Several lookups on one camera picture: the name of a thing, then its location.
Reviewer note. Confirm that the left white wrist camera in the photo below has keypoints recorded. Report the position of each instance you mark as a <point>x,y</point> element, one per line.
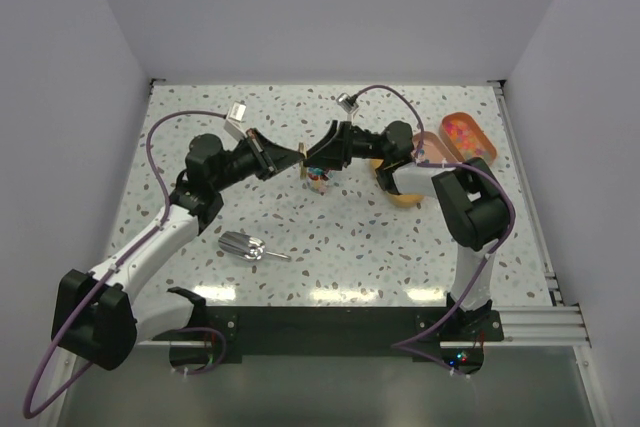
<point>234,121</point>

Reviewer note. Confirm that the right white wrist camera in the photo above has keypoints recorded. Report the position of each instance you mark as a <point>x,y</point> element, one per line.
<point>348,103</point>

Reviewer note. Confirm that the orange tray of gummy candies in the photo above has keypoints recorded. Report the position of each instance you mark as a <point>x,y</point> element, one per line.
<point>465,139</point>

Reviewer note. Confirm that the metal scoop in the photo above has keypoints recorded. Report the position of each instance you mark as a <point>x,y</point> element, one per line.
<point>249,248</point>

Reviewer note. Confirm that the aluminium frame rail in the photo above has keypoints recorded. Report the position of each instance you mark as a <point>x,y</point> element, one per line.
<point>531,378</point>

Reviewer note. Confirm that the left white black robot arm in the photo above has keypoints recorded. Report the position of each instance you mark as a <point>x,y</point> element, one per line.
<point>95,316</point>

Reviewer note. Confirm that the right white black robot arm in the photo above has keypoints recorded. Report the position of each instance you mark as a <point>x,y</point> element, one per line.
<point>477,212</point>

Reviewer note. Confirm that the clear glass jar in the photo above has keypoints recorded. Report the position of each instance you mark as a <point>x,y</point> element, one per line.
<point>319,180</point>

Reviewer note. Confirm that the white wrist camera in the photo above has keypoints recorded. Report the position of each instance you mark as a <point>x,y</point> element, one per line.
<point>348,103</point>
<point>234,121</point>

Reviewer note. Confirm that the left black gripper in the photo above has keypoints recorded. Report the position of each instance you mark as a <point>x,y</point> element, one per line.
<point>268,156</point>

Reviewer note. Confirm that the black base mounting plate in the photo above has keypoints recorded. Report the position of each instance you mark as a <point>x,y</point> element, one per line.
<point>230,334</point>

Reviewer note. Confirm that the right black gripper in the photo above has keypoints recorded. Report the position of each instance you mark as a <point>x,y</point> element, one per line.
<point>335,151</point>

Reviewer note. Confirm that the yellow tray of star candies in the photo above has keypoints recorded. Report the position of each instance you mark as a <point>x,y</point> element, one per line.
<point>401,201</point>

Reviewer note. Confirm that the round wooden jar lid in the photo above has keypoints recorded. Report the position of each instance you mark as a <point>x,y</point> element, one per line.
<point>302,167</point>

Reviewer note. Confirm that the pink tray of lollipops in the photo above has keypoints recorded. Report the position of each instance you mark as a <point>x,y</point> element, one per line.
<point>428,148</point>

